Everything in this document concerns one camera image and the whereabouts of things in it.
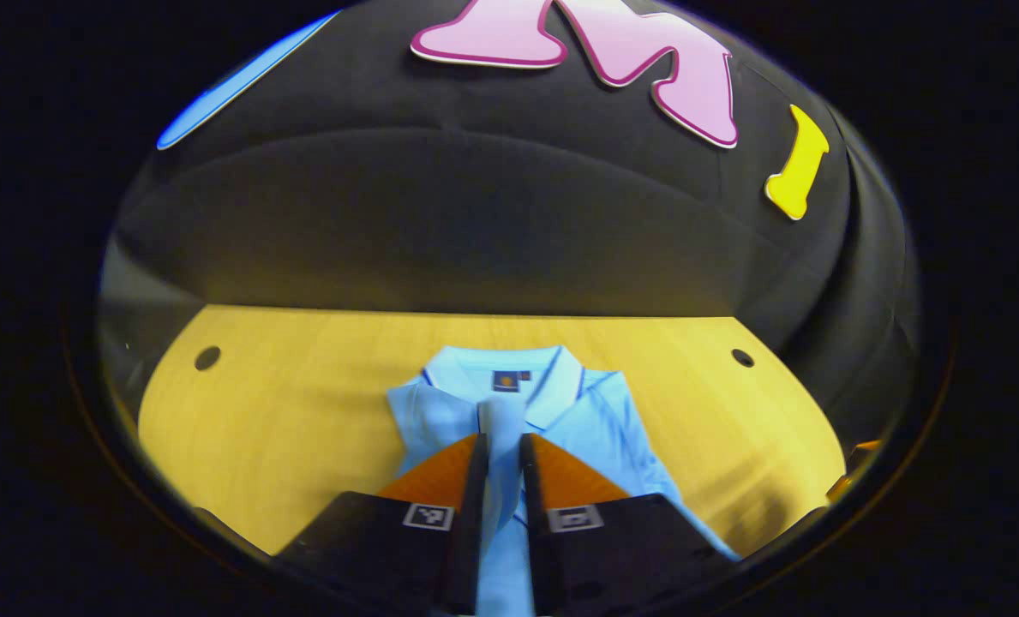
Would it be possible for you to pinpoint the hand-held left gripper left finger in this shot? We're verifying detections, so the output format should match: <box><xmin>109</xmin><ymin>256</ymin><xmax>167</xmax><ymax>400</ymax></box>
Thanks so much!
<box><xmin>273</xmin><ymin>433</ymin><xmax>490</xmax><ymax>617</ymax></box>

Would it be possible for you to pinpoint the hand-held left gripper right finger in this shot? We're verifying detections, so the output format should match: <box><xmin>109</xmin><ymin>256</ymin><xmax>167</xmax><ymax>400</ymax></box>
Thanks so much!
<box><xmin>519</xmin><ymin>433</ymin><xmax>737</xmax><ymax>617</ymax></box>

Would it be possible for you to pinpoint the light blue T-shirt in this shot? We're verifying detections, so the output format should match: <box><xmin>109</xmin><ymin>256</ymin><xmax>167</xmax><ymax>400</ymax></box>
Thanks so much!
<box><xmin>387</xmin><ymin>344</ymin><xmax>741</xmax><ymax>617</ymax></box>

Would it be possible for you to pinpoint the black backdrop cloth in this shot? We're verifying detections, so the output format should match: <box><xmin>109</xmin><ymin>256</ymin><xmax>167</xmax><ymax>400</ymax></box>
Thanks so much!
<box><xmin>98</xmin><ymin>0</ymin><xmax>921</xmax><ymax>446</ymax></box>

